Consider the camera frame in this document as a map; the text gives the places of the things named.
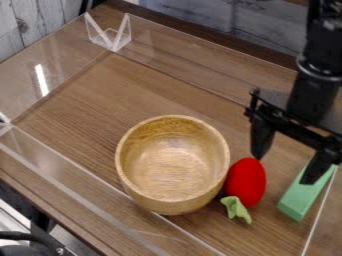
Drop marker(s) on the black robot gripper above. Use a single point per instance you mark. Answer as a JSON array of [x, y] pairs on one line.
[[302, 114]]

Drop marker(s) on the red plush fruit green leaf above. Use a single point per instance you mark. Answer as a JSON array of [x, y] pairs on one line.
[[244, 188]]

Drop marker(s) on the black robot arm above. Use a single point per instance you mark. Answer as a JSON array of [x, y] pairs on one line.
[[323, 32]]

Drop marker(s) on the green foam block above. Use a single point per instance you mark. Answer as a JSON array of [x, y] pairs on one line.
[[300, 195]]

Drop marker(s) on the wooden bowl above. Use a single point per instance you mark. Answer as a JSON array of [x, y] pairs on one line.
[[171, 161]]

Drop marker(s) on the clear acrylic enclosure wall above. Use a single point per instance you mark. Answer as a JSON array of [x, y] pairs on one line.
[[70, 97]]

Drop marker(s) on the clear acrylic corner bracket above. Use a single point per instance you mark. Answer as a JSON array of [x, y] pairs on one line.
[[109, 38]]

